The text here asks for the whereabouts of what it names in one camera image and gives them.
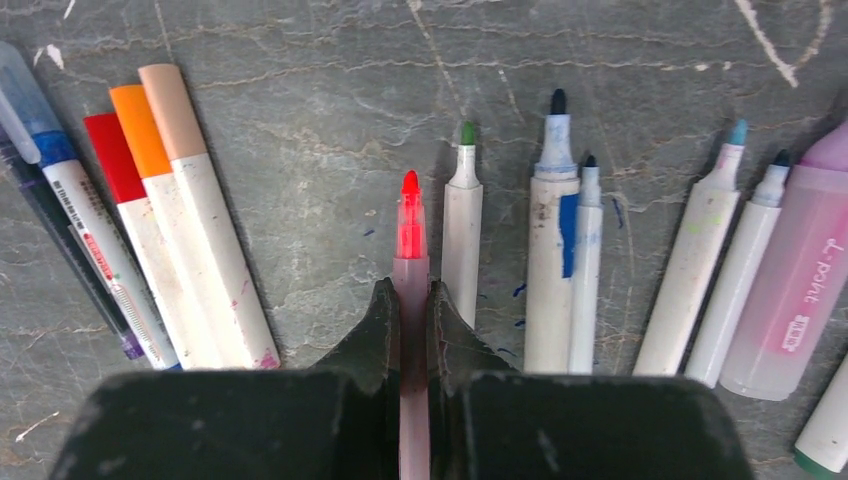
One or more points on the blue white marker pen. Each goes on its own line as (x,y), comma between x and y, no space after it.
(587,269)

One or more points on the red capped marker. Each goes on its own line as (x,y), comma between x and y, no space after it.
(136,213)

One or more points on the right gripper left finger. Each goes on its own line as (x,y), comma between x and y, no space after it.
(334,420)

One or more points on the pink thin pen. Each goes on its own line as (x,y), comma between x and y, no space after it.
(410,278)

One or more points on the pink highlighter pen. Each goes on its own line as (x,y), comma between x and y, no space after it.
(799,279)

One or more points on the large blue white marker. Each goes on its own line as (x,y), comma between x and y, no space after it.
(554,192)

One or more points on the orange capped marker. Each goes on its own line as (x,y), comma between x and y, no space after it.
(146,146)

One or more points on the green capped marker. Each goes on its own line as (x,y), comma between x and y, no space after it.
(462,218)

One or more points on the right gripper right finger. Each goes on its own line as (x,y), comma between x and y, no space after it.
(491,421)

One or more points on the dark blue capped marker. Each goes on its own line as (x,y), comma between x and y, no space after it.
(33,127)

